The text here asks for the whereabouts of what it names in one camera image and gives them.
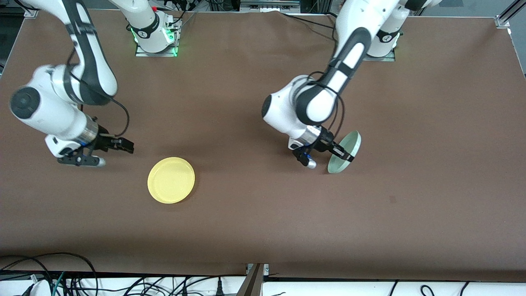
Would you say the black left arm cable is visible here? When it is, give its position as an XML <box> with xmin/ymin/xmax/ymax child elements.
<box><xmin>307</xmin><ymin>71</ymin><xmax>346</xmax><ymax>145</ymax></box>

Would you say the aluminium profile strut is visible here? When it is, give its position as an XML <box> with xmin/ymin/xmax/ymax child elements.
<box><xmin>240</xmin><ymin>263</ymin><xmax>270</xmax><ymax>296</ymax></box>

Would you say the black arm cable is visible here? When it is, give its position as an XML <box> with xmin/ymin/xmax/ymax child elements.
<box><xmin>66</xmin><ymin>46</ymin><xmax>130</xmax><ymax>139</ymax></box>
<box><xmin>307</xmin><ymin>71</ymin><xmax>346</xmax><ymax>145</ymax></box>

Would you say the grey background device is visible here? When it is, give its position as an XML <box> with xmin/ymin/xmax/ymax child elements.
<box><xmin>240</xmin><ymin>0</ymin><xmax>301</xmax><ymax>13</ymax></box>

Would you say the pale green plate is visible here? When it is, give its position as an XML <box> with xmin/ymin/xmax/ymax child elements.
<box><xmin>327</xmin><ymin>130</ymin><xmax>362</xmax><ymax>175</ymax></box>

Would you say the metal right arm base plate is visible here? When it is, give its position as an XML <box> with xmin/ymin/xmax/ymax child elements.
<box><xmin>136</xmin><ymin>18</ymin><xmax>182</xmax><ymax>58</ymax></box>

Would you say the long black table cable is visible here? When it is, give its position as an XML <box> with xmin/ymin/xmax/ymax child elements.
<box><xmin>283</xmin><ymin>12</ymin><xmax>337</xmax><ymax>31</ymax></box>

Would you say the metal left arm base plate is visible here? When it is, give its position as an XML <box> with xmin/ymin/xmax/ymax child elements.
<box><xmin>363</xmin><ymin>49</ymin><xmax>396</xmax><ymax>62</ymax></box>

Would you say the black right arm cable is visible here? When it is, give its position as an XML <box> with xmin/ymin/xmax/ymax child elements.
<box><xmin>66</xmin><ymin>46</ymin><xmax>130</xmax><ymax>139</ymax></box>

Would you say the yellow plate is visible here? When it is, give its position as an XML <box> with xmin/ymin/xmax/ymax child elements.
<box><xmin>147</xmin><ymin>157</ymin><xmax>196</xmax><ymax>204</ymax></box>

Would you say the looping black floor cable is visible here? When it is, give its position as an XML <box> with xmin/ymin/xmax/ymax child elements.
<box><xmin>0</xmin><ymin>252</ymin><xmax>99</xmax><ymax>296</ymax></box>

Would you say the aluminium frame corner bracket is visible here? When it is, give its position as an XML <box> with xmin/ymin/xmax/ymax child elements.
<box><xmin>495</xmin><ymin>0</ymin><xmax>526</xmax><ymax>29</ymax></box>

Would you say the brown table cover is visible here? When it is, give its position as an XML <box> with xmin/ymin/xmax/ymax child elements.
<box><xmin>0</xmin><ymin>8</ymin><xmax>526</xmax><ymax>282</ymax></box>

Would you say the green cable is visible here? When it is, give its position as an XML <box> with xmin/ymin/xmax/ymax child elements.
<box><xmin>51</xmin><ymin>271</ymin><xmax>66</xmax><ymax>296</ymax></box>

